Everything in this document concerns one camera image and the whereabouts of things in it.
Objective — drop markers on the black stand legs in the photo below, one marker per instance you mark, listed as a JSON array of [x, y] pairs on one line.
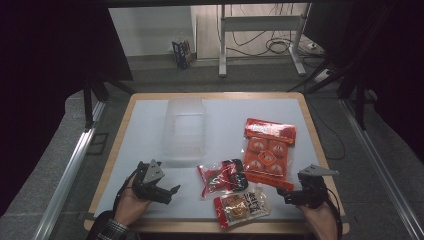
[[88, 103], [360, 103]]

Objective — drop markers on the dark curtain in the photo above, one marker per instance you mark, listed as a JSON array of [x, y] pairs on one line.
[[393, 66], [50, 66]]

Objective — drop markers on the white metal stand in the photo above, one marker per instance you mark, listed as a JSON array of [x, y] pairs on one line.
[[263, 23]]

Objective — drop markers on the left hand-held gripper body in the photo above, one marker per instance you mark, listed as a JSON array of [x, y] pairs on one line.
[[146, 184]]

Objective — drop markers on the clear plastic container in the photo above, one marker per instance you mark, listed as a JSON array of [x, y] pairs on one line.
[[185, 130]]

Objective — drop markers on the red and black snack packet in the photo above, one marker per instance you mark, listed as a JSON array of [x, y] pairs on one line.
[[223, 178]]

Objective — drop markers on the white power strip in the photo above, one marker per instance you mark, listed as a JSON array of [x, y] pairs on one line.
[[321, 76]]

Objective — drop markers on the black floor plate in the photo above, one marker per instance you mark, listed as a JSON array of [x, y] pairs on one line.
[[97, 143]]

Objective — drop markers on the blue carton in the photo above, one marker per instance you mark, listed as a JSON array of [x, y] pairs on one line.
[[181, 53]]

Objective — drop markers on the aluminium rail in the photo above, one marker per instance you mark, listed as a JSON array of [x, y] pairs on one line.
[[380, 166], [66, 176]]

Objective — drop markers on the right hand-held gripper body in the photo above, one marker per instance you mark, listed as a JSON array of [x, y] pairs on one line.
[[311, 188]]

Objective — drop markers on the large orange snack packet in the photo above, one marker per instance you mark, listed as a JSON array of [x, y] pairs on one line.
[[268, 155]]

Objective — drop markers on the white table mat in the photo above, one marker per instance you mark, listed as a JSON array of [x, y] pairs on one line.
[[233, 113]]

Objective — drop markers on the red and clear snack packet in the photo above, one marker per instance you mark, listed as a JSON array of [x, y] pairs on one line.
[[241, 206]]

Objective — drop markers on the person's right hand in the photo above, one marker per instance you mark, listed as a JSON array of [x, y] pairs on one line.
[[320, 220]]

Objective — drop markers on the wooden table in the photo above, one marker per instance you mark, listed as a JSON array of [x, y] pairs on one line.
[[206, 227]]

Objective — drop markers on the person's left hand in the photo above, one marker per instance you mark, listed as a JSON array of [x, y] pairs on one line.
[[131, 205]]

